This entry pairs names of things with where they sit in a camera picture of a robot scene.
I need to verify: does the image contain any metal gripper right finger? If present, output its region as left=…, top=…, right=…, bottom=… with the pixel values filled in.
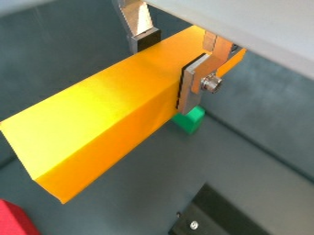
left=177, top=31, right=237, bottom=115

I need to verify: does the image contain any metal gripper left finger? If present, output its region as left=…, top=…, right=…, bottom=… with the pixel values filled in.
left=113, top=0, right=161, bottom=53

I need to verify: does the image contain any yellow rectangular bar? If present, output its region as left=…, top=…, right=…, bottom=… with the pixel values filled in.
left=0, top=25, right=248, bottom=205

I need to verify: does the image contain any red slotted base board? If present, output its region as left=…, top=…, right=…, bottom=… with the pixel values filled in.
left=0, top=199, right=40, bottom=235

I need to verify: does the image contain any green stepped arch block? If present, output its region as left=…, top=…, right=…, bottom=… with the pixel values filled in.
left=173, top=106, right=205, bottom=134

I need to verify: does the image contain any black U-channel holder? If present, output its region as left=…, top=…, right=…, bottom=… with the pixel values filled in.
left=169, top=184, right=273, bottom=235

